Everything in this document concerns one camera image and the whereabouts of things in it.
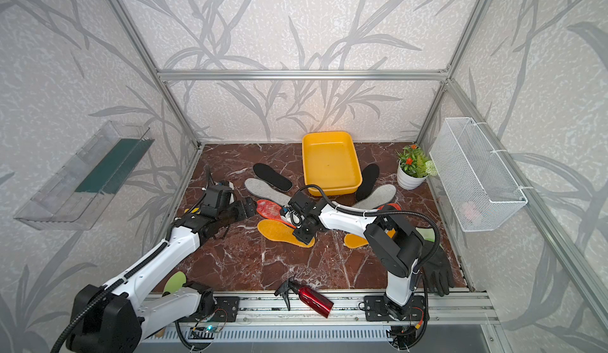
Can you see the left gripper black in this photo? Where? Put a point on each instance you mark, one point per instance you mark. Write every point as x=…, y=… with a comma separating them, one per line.
x=242, y=213

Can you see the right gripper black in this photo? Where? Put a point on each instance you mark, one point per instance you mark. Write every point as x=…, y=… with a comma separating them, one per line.
x=303, y=238

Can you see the red patterned insole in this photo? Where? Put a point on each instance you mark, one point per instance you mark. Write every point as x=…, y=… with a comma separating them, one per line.
x=272, y=211
x=392, y=206

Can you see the yellow insole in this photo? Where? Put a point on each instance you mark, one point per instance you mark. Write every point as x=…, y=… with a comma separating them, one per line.
x=279, y=232
x=353, y=241

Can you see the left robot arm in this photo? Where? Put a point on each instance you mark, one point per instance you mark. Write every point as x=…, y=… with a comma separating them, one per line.
x=116, y=316

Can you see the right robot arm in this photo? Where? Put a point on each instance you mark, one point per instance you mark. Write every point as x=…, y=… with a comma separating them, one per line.
x=393, y=239

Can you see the yellow plastic storage box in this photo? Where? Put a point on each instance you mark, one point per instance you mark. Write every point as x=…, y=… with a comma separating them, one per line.
x=330, y=161

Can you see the black insole left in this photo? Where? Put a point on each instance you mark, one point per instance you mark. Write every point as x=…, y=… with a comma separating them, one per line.
x=272, y=177

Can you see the black insole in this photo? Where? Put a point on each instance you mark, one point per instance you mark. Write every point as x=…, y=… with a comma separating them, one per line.
x=370, y=175
x=272, y=177

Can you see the grey felt insole left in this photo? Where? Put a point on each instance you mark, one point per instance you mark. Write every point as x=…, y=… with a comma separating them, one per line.
x=263, y=190

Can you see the grey felt insole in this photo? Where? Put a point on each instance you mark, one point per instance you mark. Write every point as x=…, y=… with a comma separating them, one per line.
x=263, y=190
x=382, y=195

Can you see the black insole right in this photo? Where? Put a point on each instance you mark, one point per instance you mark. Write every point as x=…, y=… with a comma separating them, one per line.
x=370, y=175

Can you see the grey felt insole right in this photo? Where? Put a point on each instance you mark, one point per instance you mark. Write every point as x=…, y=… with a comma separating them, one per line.
x=382, y=195

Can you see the green insole piece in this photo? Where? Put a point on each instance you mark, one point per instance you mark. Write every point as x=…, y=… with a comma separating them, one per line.
x=174, y=283

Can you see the red spray bottle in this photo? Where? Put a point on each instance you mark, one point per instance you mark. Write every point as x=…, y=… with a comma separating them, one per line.
x=313, y=299

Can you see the potted plant white pot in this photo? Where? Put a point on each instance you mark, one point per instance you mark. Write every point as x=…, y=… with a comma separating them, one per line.
x=414, y=166

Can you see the black green work glove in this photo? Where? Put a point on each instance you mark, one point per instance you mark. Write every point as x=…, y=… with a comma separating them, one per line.
x=438, y=273

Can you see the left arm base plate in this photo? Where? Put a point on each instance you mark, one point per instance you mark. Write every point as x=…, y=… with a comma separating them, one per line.
x=224, y=311

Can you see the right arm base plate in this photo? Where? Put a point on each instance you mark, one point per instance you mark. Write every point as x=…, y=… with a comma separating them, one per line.
x=380, y=308

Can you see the clear plastic wall shelf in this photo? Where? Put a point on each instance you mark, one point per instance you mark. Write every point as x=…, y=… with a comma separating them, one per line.
x=77, y=195

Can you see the white wire mesh basket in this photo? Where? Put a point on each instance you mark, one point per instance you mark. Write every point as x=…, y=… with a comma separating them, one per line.
x=480, y=188

